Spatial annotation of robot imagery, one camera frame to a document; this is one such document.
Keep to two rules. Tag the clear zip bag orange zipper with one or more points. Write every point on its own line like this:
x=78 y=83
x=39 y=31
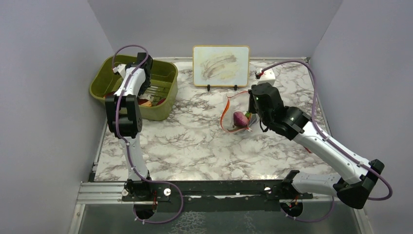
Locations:
x=233 y=103

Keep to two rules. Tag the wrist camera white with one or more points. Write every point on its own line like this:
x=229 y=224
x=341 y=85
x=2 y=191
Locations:
x=266 y=76
x=120 y=70

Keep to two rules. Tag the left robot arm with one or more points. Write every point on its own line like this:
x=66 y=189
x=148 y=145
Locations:
x=125 y=122

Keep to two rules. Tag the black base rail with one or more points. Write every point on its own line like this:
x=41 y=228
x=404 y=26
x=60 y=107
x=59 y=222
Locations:
x=210 y=196

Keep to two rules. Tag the pink purple toy onion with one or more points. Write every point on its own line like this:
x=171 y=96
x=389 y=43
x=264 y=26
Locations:
x=239 y=119

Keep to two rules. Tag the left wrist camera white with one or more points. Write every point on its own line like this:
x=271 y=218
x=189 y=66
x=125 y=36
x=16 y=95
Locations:
x=120 y=70

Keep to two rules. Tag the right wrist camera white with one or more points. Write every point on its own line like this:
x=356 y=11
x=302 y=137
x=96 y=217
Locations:
x=266 y=76

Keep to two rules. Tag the framed painting on stand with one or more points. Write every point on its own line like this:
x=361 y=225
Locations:
x=220 y=65

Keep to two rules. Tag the white toy mushroom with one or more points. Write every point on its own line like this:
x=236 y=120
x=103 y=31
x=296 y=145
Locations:
x=146 y=96

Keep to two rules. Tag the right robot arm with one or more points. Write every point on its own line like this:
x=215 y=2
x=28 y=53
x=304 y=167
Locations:
x=355 y=176

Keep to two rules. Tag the olive green plastic bin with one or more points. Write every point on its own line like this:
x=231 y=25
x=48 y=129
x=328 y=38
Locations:
x=163 y=88

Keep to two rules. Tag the orange toy carrot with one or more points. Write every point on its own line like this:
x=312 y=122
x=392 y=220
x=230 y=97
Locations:
x=145 y=103

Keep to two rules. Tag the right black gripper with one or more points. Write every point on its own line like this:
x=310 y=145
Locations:
x=251 y=108

